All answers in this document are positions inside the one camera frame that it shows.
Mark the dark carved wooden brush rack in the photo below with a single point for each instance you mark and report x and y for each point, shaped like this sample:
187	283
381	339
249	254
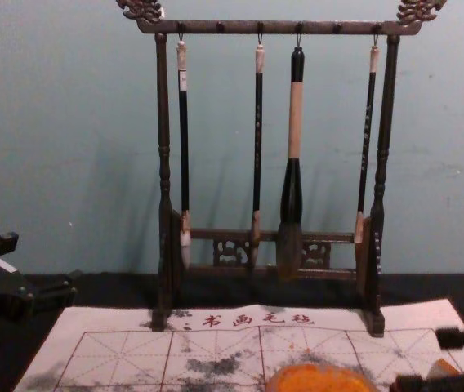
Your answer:
162	163

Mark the thin brush with white label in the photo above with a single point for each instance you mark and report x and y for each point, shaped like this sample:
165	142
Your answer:
183	143

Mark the orange round object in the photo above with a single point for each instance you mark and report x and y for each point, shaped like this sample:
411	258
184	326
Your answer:
322	379

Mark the small brown block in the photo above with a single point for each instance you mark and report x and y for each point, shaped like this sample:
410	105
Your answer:
444	368

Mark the black table cloth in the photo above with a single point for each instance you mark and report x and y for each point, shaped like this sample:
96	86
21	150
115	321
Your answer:
109	286

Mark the thin black calligraphy brush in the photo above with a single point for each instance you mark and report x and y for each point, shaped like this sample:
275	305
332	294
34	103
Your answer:
366	143
258	143

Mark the white felt mat red grid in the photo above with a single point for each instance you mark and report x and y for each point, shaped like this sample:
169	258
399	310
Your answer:
113	326

